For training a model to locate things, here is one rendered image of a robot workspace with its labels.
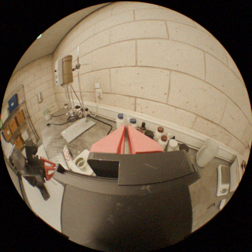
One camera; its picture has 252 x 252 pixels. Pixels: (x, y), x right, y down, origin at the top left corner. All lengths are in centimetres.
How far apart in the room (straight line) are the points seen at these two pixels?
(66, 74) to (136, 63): 47
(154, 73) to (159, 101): 19
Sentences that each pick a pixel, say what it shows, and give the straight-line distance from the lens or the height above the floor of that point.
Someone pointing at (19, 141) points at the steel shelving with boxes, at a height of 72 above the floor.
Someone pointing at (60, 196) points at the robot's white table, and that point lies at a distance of 52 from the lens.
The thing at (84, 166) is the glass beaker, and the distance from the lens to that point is 34.
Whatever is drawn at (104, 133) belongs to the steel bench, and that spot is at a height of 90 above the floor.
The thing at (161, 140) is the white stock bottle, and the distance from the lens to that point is 49.
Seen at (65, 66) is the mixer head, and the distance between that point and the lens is 64.
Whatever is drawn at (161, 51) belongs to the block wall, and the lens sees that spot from 58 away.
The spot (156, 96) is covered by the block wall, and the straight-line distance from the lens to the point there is 57.
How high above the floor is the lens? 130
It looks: 36 degrees down
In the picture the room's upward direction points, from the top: straight up
